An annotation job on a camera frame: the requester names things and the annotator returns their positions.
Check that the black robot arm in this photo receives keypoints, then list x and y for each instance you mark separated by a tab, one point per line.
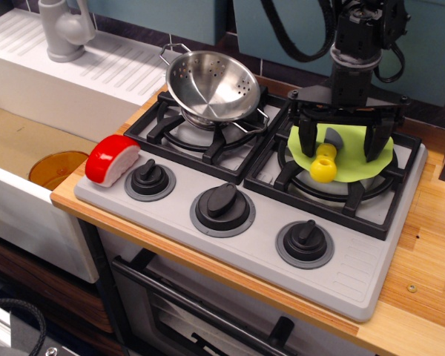
357	33

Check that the grey toy faucet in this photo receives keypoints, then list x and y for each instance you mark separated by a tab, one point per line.
66	33

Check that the right black burner grate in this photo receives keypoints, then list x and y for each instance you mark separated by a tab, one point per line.
377	206

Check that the middle black stove knob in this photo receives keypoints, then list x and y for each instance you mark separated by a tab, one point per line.
223	211

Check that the black burner grate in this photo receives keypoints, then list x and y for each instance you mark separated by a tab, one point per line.
377	206
225	152

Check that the toy oven door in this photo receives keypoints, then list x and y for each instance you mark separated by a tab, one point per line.
183	312

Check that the steel colander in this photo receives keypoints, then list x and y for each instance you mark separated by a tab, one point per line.
212	88

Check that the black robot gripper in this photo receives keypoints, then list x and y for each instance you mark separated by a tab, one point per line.
347	97

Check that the black stove knob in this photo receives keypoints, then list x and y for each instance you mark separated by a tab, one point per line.
305	245
223	211
150	182

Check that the left black burner grate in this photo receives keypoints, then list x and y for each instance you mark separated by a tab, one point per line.
225	152

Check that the white toy sink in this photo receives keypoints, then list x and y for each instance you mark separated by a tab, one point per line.
48	107

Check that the green felt cloth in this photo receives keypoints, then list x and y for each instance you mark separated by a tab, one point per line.
351	161

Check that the right black stove knob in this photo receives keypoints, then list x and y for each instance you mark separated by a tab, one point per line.
305	245

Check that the red white cheese wedge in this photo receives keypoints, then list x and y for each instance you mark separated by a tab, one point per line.
110	159

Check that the grey toy stove top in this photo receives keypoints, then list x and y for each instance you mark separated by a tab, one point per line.
349	284

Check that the left black stove knob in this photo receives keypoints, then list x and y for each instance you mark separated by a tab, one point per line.
150	182

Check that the orange plastic bowl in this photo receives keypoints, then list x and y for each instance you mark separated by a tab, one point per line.
53	169

